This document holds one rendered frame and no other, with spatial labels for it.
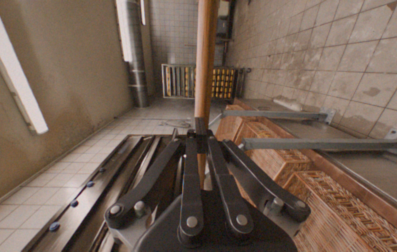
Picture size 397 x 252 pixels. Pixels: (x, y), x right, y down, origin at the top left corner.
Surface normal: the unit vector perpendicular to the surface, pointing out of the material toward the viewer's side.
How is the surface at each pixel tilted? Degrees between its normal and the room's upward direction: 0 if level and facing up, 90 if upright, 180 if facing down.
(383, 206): 0
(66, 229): 90
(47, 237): 90
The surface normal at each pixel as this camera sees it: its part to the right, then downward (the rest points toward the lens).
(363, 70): -1.00, -0.02
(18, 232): 0.04, -0.91
